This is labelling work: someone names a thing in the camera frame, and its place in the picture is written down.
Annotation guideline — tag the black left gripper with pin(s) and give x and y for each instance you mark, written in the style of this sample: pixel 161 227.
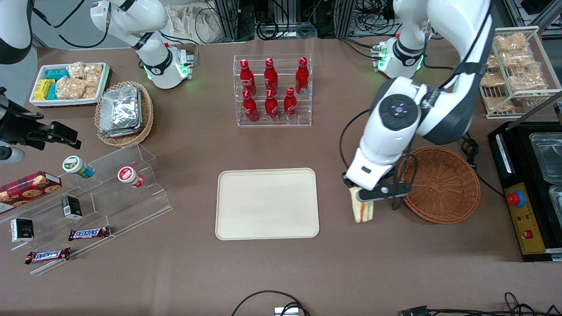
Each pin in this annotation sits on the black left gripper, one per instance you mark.
pixel 351 184

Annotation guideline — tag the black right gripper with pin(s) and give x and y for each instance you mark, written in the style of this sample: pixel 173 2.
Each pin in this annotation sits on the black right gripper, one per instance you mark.
pixel 18 129

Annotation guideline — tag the triangle sandwich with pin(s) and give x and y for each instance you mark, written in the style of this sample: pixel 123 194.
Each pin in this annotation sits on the triangle sandwich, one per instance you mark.
pixel 363 210

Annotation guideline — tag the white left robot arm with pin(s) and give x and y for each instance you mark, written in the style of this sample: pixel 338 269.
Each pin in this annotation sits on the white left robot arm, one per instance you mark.
pixel 443 105

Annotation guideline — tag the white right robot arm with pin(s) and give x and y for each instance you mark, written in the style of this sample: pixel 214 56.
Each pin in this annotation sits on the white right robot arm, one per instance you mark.
pixel 153 48

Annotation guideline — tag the brown round wicker basket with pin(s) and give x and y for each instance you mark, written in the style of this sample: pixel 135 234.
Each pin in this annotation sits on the brown round wicker basket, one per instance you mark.
pixel 441 186

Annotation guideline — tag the light oval wicker basket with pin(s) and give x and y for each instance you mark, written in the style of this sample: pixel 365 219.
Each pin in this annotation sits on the light oval wicker basket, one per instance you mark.
pixel 147 109

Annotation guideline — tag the cream plastic serving tray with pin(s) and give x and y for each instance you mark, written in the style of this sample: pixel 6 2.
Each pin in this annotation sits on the cream plastic serving tray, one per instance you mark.
pixel 267 204

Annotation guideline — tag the green lid yogurt cup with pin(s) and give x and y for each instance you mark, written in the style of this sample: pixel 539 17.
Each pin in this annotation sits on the green lid yogurt cup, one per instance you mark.
pixel 75 166

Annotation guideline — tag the white rectangular snack bin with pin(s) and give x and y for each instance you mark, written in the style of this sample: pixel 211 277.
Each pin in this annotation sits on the white rectangular snack bin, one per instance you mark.
pixel 35 102

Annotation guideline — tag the teal snack packet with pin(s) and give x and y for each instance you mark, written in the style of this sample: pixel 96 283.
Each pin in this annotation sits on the teal snack packet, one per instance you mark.
pixel 52 91
pixel 57 74

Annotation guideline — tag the yellow snack packet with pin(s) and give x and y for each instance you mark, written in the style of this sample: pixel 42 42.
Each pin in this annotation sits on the yellow snack packet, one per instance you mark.
pixel 43 89

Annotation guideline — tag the puffed rice snack bag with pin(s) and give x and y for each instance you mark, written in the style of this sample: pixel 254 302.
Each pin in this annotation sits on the puffed rice snack bag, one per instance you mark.
pixel 76 70
pixel 492 80
pixel 93 74
pixel 70 88
pixel 527 82
pixel 498 104
pixel 492 63
pixel 90 92
pixel 520 60
pixel 510 42

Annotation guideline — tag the red tartan cookie box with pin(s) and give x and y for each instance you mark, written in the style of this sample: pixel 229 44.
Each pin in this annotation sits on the red tartan cookie box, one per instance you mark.
pixel 28 188

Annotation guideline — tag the foil wrapped package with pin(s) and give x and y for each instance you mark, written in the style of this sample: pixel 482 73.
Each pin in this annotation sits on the foil wrapped package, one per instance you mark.
pixel 118 134
pixel 119 107

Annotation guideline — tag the small dark drink carton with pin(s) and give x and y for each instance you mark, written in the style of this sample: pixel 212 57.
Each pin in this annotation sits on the small dark drink carton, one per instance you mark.
pixel 22 230
pixel 71 207

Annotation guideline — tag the clear acrylic stepped display stand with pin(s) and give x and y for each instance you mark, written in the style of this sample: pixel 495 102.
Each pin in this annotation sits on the clear acrylic stepped display stand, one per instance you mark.
pixel 109 197

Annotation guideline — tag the red lid yogurt cup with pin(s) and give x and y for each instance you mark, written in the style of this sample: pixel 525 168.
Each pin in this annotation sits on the red lid yogurt cup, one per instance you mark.
pixel 129 175

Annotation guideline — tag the clear acrylic bottle rack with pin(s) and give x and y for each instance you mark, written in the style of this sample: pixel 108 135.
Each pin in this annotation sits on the clear acrylic bottle rack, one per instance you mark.
pixel 307 118

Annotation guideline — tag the Snickers chocolate bar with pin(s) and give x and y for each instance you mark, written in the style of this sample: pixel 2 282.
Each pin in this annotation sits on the Snickers chocolate bar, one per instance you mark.
pixel 89 233
pixel 48 255

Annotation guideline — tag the red cola bottle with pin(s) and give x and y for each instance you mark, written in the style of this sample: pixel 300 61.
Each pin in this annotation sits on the red cola bottle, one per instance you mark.
pixel 247 79
pixel 250 109
pixel 271 109
pixel 271 78
pixel 290 106
pixel 302 78

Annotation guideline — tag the small white device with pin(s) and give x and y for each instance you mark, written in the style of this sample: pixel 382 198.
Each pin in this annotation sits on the small white device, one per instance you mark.
pixel 286 311

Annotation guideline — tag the red emergency stop button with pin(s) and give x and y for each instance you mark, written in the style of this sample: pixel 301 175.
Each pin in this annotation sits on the red emergency stop button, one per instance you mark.
pixel 516 199

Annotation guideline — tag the black machine with yellow panel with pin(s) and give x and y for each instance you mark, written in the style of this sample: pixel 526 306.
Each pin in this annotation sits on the black machine with yellow panel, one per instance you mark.
pixel 533 210

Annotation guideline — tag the white cloth bag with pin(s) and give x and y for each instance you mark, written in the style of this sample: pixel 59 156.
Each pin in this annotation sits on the white cloth bag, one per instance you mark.
pixel 193 24

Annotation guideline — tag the clear plastic container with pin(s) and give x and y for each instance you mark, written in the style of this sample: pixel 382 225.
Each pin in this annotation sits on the clear plastic container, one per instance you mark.
pixel 549 156
pixel 556 197

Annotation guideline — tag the grey metal bar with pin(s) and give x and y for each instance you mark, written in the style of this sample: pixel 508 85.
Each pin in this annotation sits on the grey metal bar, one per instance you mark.
pixel 542 104

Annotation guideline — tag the aluminium frame post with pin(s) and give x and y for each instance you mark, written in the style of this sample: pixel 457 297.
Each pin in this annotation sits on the aluminium frame post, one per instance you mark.
pixel 232 19

